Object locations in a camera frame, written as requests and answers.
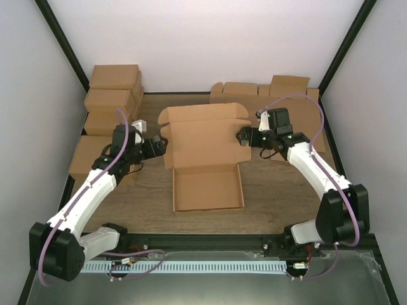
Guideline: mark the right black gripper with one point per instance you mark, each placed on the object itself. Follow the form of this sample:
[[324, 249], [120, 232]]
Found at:
[[245, 131]]

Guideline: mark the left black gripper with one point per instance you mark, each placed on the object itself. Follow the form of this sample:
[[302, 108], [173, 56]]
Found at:
[[152, 152]]

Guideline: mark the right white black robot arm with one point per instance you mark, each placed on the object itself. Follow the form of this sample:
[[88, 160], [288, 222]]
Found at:
[[343, 214]]

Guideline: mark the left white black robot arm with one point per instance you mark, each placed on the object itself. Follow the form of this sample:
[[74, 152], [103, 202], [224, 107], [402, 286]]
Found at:
[[58, 247]]

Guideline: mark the large front folded cardboard box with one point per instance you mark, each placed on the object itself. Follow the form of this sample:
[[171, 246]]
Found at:
[[87, 151]]

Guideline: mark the stack of flat cardboard blanks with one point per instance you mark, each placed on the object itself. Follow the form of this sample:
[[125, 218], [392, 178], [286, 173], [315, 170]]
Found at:
[[290, 92]]

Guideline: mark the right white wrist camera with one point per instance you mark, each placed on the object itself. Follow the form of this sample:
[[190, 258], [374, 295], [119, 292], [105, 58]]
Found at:
[[263, 121]]

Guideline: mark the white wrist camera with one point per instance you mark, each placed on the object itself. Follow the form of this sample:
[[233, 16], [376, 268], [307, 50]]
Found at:
[[140, 125], [263, 121]]

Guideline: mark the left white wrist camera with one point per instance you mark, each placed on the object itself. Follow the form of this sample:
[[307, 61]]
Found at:
[[140, 125]]

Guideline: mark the black aluminium frame rail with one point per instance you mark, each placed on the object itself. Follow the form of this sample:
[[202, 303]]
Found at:
[[266, 243]]

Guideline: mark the light blue slotted cable duct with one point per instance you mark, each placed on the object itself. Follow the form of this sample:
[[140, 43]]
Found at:
[[189, 267]]

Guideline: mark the left black corner post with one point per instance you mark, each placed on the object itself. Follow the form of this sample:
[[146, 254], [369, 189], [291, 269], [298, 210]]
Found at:
[[57, 31]]

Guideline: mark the black corner post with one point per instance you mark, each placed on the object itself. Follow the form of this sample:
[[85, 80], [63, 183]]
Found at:
[[57, 31], [348, 40]]

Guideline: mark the right black corner post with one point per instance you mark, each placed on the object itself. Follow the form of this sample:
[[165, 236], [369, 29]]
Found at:
[[348, 40]]

